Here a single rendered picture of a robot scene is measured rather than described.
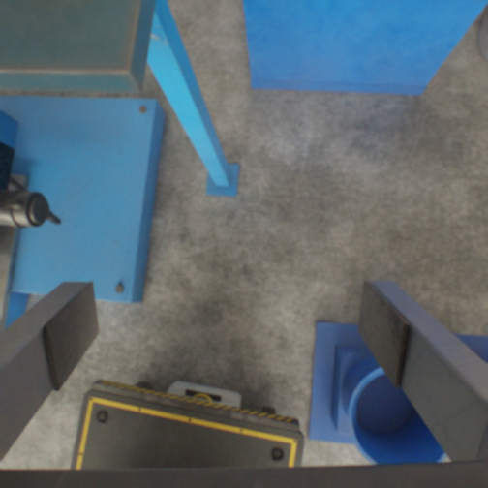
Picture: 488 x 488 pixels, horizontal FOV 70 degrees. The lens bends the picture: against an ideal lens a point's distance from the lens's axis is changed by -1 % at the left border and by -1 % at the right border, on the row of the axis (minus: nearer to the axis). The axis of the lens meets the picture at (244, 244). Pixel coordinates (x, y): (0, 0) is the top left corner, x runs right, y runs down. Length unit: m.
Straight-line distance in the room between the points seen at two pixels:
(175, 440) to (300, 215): 0.92
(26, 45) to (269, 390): 1.29
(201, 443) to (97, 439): 0.33
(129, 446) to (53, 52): 1.08
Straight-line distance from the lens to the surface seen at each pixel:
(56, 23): 0.55
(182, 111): 0.93
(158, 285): 1.50
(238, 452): 1.21
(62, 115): 1.73
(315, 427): 1.51
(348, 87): 1.66
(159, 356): 1.52
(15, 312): 1.73
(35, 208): 1.16
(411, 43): 1.47
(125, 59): 0.48
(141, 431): 1.25
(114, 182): 1.51
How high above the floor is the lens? 1.43
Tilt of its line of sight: 81 degrees down
